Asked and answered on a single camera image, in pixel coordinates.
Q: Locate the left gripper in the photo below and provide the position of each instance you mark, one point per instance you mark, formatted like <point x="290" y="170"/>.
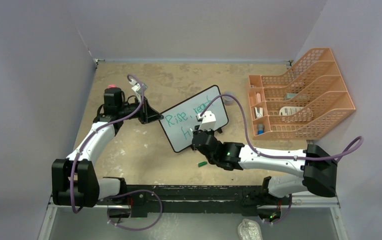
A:
<point x="147" y="114"/>

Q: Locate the aluminium frame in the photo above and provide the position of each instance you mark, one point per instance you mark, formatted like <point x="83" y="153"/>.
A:
<point x="307" y="217"/>

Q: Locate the white label card in organizer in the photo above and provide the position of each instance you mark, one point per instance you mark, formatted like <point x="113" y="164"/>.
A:
<point x="290" y="110"/>

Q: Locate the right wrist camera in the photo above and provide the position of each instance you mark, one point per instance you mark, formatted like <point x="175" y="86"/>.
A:
<point x="206" y="120"/>

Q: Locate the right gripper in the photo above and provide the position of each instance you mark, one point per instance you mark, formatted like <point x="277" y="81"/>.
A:
<point x="211" y="131"/>

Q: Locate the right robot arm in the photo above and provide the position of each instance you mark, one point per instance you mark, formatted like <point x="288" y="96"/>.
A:
<point x="309" y="169"/>

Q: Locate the small whiteboard black frame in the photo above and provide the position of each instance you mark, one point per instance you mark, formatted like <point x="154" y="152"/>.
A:
<point x="182" y="116"/>

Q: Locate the white stapler in organizer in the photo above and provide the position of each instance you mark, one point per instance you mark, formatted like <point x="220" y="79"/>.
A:
<point x="258" y="112"/>

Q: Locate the orange plastic file organizer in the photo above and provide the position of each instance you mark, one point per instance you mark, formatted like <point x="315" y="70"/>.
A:
<point x="315" y="83"/>

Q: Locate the green marker cap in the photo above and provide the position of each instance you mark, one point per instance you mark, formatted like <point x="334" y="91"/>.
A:
<point x="202" y="164"/>

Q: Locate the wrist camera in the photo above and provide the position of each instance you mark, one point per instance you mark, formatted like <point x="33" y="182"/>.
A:
<point x="206" y="120"/>
<point x="138" y="88"/>

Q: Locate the clear jar of paperclips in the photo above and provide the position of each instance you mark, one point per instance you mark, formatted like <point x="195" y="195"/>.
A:
<point x="228" y="100"/>

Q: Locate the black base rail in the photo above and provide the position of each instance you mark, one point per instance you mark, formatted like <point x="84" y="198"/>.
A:
<point x="246" y="200"/>

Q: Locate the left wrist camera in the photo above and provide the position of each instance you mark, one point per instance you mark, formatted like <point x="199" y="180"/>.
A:
<point x="138" y="88"/>

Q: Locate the clear plastic bag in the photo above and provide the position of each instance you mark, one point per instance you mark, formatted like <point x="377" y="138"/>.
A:
<point x="249" y="230"/>

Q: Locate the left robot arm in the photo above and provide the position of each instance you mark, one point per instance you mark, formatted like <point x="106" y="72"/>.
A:
<point x="74" y="180"/>

